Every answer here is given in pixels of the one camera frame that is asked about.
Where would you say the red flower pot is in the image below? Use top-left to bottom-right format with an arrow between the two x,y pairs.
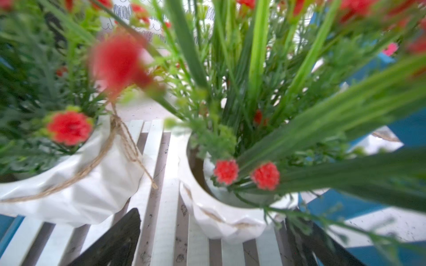
1,1 -> 155,227
103,1 -> 426,243

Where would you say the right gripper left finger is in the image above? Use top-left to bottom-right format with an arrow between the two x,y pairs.
70,208 -> 141,266

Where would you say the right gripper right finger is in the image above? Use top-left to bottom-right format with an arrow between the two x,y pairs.
285,217 -> 364,266

